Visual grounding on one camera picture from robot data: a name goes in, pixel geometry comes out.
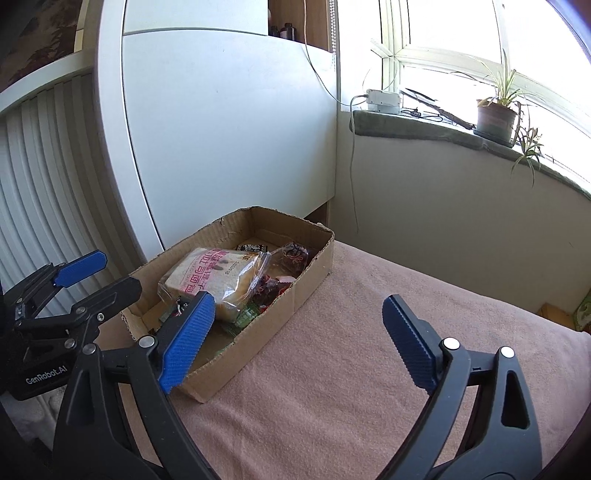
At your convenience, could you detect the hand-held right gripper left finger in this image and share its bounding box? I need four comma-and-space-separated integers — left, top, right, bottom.
52, 291, 218, 480

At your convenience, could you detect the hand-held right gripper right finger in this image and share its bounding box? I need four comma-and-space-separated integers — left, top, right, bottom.
382, 294, 543, 480

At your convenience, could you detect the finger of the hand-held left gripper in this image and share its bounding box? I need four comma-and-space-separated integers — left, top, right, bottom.
13, 275, 143, 352
0, 250, 109, 319

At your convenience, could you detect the dark green candy packet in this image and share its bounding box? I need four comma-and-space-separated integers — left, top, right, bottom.
233, 305, 262, 328

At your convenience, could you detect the clear bag of wafers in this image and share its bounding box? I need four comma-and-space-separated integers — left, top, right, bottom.
158, 247, 271, 321

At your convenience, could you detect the cardboard box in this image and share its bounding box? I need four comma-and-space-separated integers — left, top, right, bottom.
121, 206, 335, 404

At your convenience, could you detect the red clear dried fruit packet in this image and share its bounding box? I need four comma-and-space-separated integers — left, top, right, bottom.
252, 242, 311, 306

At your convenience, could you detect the white cloth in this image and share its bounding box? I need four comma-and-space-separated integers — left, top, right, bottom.
7, 388, 63, 439

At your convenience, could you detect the white ribbed door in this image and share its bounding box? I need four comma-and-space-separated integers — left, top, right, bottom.
0, 65, 139, 324

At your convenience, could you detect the brown wooden furniture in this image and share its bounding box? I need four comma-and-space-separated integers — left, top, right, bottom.
538, 302, 578, 330

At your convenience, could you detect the green printed bag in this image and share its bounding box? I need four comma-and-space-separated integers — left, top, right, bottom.
573, 286, 591, 330

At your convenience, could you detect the white cabinet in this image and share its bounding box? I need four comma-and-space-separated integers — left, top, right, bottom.
95, 0, 338, 278

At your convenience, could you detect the grey windowsill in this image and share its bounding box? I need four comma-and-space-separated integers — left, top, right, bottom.
351, 108, 591, 199

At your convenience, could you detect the small trailing plant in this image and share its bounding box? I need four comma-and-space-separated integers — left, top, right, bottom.
510, 104, 546, 188

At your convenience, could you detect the dark long stick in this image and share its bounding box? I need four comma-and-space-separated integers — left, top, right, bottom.
399, 88, 477, 131

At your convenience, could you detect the potted spider plant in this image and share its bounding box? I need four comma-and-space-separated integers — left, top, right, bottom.
450, 48, 539, 148

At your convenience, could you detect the white adapter box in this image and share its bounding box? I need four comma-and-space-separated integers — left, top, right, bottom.
365, 89, 402, 114

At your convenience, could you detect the white framed window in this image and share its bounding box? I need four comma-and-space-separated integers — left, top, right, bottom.
337, 0, 591, 185

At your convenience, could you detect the wooden shelf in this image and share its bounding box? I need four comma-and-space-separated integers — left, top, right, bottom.
268, 0, 335, 51

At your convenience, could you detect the black cable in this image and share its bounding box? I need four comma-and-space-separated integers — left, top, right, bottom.
401, 107, 444, 121

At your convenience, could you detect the white cable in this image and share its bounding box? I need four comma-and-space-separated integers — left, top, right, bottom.
302, 0, 345, 107

